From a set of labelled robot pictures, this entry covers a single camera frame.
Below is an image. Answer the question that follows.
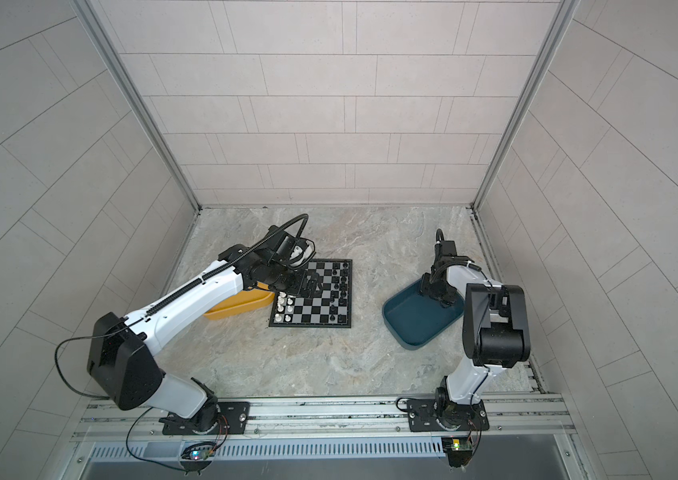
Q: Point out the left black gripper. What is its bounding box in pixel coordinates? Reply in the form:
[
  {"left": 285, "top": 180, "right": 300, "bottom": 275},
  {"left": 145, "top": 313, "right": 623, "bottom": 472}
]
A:
[{"left": 265, "top": 261, "right": 328, "bottom": 298}]

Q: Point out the yellow plastic tray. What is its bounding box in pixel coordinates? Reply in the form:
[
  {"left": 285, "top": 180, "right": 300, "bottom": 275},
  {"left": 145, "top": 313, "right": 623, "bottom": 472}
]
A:
[{"left": 204, "top": 285, "right": 275, "bottom": 320}]

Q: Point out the teal plastic bin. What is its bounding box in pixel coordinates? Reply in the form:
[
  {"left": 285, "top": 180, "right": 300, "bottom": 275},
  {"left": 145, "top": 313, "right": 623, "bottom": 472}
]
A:
[{"left": 382, "top": 280, "right": 464, "bottom": 350}]

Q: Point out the black white chessboard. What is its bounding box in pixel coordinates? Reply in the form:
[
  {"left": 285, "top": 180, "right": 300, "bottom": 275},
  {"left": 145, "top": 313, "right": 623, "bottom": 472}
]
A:
[{"left": 268, "top": 258, "right": 353, "bottom": 329}]

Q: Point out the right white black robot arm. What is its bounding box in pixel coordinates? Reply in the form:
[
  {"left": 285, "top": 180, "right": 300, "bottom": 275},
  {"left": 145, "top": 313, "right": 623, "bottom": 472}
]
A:
[{"left": 419, "top": 229, "right": 531, "bottom": 431}]

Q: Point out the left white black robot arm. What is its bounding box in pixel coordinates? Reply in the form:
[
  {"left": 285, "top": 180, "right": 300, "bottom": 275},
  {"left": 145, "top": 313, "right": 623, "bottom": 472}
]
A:
[{"left": 86, "top": 213, "right": 315, "bottom": 433}]

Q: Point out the right circuit board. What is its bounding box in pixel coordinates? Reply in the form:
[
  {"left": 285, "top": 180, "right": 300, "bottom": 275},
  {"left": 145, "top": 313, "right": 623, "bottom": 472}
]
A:
[{"left": 441, "top": 436, "right": 476, "bottom": 468}]

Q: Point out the left green circuit board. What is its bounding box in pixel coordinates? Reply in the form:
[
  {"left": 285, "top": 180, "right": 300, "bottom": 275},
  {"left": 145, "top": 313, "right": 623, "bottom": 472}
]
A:
[{"left": 180, "top": 441, "right": 218, "bottom": 462}]

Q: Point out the ventilation grille strip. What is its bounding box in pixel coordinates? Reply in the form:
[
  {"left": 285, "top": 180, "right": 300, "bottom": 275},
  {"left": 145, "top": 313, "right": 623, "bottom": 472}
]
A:
[{"left": 90, "top": 436, "right": 445, "bottom": 463}]

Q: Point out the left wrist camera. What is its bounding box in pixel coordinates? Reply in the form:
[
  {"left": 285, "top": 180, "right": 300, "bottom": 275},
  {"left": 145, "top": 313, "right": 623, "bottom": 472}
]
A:
[{"left": 288, "top": 238, "right": 314, "bottom": 265}]

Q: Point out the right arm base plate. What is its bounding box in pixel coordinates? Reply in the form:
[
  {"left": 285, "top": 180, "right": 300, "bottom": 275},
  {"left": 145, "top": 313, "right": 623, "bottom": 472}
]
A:
[{"left": 406, "top": 398, "right": 490, "bottom": 432}]

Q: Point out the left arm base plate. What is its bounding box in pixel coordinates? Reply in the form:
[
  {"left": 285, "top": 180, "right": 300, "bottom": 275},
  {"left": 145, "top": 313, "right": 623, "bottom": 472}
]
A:
[{"left": 159, "top": 401, "right": 251, "bottom": 435}]

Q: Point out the aluminium mounting rail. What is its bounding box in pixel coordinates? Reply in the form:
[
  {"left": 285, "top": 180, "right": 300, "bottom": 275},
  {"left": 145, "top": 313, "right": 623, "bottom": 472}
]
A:
[{"left": 71, "top": 392, "right": 576, "bottom": 442}]

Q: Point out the left black cable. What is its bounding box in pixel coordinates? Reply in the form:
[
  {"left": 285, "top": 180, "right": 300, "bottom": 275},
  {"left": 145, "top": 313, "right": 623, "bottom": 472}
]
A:
[{"left": 52, "top": 335, "right": 196, "bottom": 472}]

